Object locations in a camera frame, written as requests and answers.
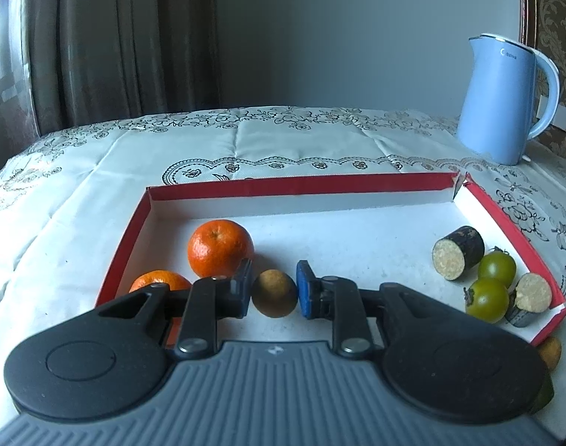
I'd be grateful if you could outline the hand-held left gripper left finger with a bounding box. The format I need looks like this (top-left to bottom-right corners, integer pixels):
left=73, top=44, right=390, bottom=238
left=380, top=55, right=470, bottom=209
left=97, top=258, right=255, bottom=361

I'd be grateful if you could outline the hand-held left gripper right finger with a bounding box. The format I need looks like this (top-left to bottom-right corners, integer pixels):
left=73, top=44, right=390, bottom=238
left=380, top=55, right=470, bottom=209
left=296, top=260, right=455, bottom=359

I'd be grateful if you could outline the round brown longan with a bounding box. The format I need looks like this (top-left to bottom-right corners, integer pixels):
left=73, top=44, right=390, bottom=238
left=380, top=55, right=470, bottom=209
left=252, top=269, right=298, bottom=318
left=536, top=336, right=562, bottom=372

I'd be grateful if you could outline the red cardboard box tray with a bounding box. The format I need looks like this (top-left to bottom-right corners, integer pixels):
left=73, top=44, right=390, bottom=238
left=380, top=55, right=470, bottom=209
left=96, top=172, right=566, bottom=347

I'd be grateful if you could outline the orange tangerine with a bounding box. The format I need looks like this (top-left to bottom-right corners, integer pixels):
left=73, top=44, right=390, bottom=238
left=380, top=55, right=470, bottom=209
left=129, top=269, right=193, bottom=348
left=187, top=219, right=256, bottom=278

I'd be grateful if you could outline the dark sugarcane piece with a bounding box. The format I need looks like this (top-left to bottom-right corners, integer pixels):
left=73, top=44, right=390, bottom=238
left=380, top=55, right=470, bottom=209
left=505, top=272, right=553, bottom=328
left=432, top=225, right=485, bottom=281

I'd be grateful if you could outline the green tomato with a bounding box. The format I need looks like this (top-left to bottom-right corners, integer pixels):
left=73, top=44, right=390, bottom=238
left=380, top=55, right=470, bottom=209
left=464, top=277, right=511, bottom=324
left=478, top=248, right=517, bottom=289

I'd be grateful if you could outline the small green mango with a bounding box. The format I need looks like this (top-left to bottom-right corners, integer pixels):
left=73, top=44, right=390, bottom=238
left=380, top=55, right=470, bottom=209
left=529, top=371, right=555, bottom=414

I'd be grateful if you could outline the light blue electric kettle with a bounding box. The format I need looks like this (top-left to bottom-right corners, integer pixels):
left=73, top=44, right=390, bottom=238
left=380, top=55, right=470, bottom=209
left=456, top=33, right=561, bottom=166

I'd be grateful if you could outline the brown curtain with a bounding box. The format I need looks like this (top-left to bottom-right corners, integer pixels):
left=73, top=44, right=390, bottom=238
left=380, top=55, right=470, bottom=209
left=0, top=0, right=219, bottom=135

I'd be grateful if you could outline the white wall switch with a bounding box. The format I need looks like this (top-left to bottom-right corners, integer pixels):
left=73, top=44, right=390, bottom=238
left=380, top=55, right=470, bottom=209
left=536, top=95, right=566, bottom=132

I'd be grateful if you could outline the curved ornate frame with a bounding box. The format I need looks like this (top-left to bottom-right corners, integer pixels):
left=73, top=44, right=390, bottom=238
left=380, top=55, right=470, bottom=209
left=515, top=0, right=539, bottom=52

